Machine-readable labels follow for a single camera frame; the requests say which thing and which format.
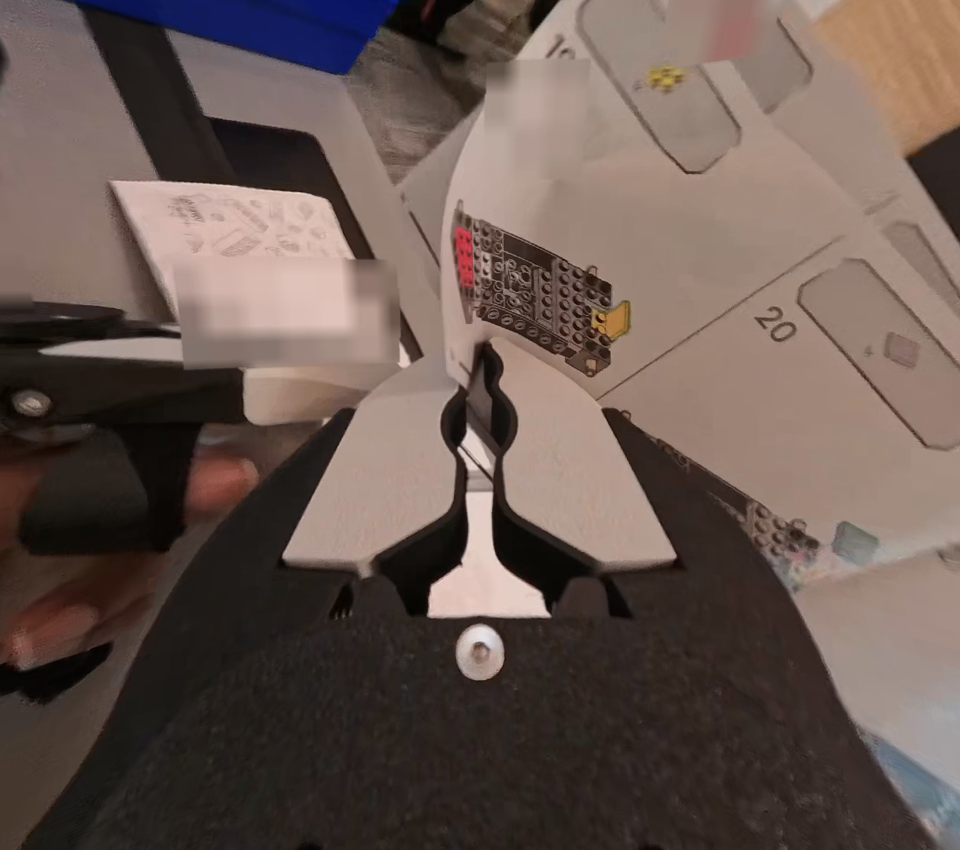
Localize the white printed paper bag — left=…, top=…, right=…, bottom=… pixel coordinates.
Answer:
left=111, top=181, right=354, bottom=324

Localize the grey desk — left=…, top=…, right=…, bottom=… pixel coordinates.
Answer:
left=0, top=0, right=451, bottom=716

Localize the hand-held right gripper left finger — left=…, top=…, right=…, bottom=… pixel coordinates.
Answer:
left=283, top=361, right=470, bottom=615

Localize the toy instruction booklet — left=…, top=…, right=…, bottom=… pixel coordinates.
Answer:
left=397, top=0, right=960, bottom=599

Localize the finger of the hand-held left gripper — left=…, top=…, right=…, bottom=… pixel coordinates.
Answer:
left=243, top=364, right=411, bottom=426
left=0, top=299, right=186, bottom=362

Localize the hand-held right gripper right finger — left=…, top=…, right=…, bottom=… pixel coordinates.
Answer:
left=480, top=338, right=685, bottom=615

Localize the person's left hand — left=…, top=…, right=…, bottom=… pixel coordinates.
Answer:
left=0, top=445, right=261, bottom=671

